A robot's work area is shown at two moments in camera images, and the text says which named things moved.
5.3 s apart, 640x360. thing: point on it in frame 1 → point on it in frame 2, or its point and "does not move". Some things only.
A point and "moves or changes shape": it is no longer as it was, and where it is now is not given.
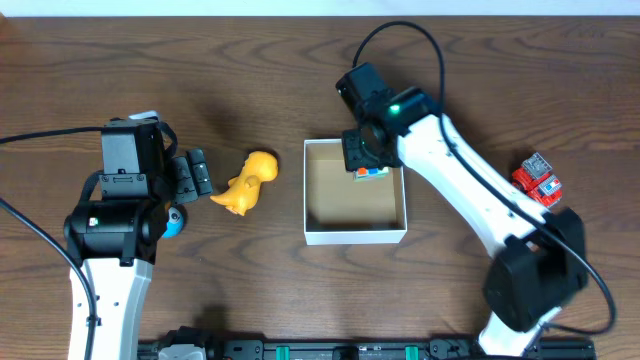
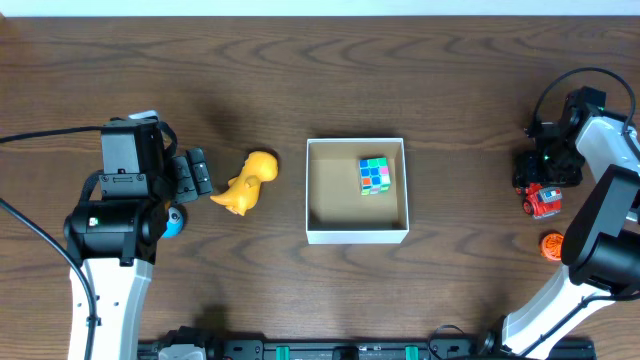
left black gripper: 185,177 does not move
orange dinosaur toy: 243,190 does not move
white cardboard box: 339,210 does not move
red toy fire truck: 534,179 moves or changes shape
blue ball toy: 174,223 does not move
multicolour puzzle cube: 365,173 moves or changes shape
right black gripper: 361,156 → 530,170
